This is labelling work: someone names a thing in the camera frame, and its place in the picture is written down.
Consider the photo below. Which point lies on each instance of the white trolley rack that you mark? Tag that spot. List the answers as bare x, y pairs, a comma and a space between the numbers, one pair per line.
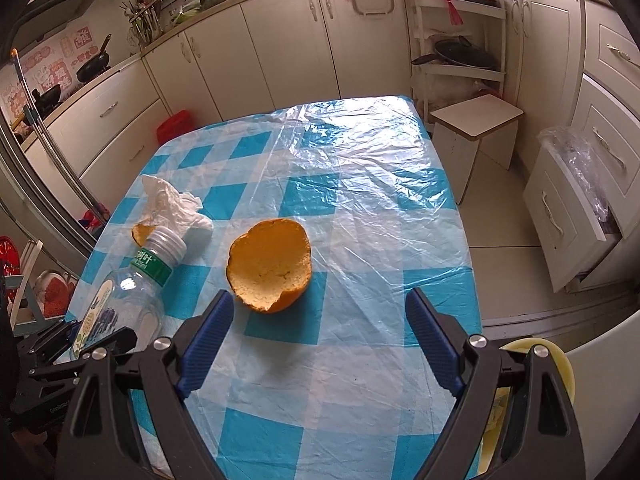
492, 20

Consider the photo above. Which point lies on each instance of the open white drawer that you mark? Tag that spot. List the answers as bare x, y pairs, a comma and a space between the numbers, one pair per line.
560, 220

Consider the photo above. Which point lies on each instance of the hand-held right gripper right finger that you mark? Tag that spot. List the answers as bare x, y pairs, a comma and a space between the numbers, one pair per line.
430, 335

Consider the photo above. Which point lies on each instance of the red printed bag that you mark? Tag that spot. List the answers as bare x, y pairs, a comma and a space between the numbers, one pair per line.
55, 292

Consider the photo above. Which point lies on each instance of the white stool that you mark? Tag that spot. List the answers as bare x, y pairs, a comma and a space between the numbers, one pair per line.
475, 120

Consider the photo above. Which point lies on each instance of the metal mop pole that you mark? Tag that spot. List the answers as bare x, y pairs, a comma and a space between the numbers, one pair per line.
50, 130

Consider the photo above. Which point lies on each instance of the kitchen utensil rack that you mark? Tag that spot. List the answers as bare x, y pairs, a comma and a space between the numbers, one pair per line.
142, 15

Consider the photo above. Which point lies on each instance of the white rack with blue crossbars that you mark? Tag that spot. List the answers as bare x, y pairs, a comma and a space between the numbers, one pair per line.
31, 270

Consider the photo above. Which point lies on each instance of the blue checkered plastic tablecloth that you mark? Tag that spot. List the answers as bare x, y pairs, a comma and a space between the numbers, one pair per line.
350, 185

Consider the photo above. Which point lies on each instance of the black frying pan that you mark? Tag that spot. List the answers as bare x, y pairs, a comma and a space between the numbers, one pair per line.
465, 55

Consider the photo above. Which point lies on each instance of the small orange peel piece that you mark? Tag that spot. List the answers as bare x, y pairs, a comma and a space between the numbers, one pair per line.
141, 234

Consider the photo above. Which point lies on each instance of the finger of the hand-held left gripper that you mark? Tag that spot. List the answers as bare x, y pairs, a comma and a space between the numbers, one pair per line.
117, 342
50, 340

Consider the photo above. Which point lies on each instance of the large orange peel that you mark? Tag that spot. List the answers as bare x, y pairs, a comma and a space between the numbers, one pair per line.
272, 265

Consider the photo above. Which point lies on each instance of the clear plastic bottle green label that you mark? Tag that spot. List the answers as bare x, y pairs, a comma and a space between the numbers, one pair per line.
130, 295

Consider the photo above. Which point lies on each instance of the red lined waste bin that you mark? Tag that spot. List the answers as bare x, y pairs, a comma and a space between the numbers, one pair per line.
175, 127

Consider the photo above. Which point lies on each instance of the red wall stickers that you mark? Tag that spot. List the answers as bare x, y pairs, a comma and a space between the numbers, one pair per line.
45, 70

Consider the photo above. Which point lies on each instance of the black wok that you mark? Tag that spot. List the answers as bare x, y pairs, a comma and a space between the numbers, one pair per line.
95, 67
47, 97

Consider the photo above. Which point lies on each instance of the crumpled white tissue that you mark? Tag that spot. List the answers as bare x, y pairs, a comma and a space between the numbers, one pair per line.
170, 205

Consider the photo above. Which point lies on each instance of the clear plastic bag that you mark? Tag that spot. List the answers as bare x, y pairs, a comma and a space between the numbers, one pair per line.
580, 165

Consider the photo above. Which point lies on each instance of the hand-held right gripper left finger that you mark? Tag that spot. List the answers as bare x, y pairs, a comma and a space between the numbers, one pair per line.
212, 330

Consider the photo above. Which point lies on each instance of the white lower kitchen cabinets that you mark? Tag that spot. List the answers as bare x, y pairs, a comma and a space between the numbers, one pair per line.
295, 50

